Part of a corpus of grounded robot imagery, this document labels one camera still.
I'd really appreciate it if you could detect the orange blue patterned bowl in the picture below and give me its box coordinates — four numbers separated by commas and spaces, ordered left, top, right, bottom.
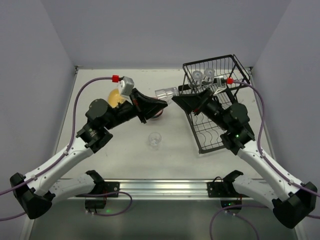
150, 109, 164, 120

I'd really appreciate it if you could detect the yellow panda plate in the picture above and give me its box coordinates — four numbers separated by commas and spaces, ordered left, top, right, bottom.
107, 88, 126, 108

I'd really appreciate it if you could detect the clear glass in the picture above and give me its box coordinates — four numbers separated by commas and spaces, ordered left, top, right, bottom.
204, 67, 215, 83
154, 87, 179, 105
148, 132, 162, 150
190, 70, 203, 88

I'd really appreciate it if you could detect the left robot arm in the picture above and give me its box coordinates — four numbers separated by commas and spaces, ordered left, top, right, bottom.
9, 88, 168, 220

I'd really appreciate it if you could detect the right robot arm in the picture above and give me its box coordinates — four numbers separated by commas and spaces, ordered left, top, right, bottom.
172, 89, 318, 229

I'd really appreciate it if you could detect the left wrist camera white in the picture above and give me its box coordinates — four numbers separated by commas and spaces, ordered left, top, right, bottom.
111, 75, 135, 98

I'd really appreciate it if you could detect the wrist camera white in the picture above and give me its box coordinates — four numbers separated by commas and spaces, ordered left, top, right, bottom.
111, 75, 135, 98
213, 77, 234, 96

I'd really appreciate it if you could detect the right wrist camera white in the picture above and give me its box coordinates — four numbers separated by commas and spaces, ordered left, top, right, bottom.
213, 77, 234, 96

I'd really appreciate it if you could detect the black wire dish rack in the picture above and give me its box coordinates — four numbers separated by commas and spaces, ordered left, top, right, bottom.
178, 54, 255, 155

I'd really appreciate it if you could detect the aluminium mounting rail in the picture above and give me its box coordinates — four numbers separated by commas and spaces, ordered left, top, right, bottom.
104, 179, 238, 200

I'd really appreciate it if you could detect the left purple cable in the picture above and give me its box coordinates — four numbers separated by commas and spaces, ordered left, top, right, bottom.
0, 76, 133, 222

